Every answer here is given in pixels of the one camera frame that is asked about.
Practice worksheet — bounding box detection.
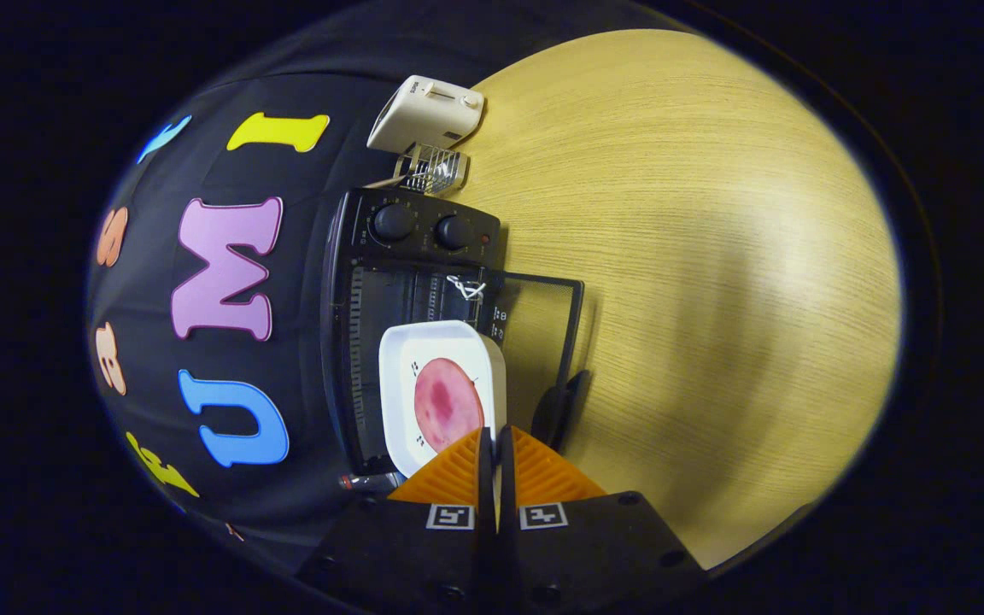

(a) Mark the wire utensil holder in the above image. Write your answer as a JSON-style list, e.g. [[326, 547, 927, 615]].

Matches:
[[389, 142, 470, 197]]

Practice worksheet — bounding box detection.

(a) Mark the black backdrop cloth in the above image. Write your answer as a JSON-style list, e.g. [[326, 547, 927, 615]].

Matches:
[[86, 4, 672, 569]]

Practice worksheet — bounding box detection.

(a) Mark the white bread toaster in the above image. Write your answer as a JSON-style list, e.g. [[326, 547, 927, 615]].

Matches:
[[366, 75, 487, 155]]

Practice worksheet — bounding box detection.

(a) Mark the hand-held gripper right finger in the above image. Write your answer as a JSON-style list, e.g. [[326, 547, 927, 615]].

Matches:
[[496, 425, 706, 612]]

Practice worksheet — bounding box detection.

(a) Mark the pink ham slice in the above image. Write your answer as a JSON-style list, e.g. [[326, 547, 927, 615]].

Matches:
[[413, 357, 486, 455]]

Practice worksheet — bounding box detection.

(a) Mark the white square plate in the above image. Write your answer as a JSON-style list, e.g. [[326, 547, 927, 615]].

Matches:
[[378, 320, 507, 479]]

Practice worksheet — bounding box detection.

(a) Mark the black toaster oven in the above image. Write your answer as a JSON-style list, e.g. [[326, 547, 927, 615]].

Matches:
[[319, 188, 593, 479]]

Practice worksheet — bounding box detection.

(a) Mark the white string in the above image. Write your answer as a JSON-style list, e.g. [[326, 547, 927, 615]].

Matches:
[[447, 273, 489, 302]]

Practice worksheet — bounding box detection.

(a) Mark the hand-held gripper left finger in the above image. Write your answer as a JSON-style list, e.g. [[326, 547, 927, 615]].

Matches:
[[296, 427, 498, 615]]

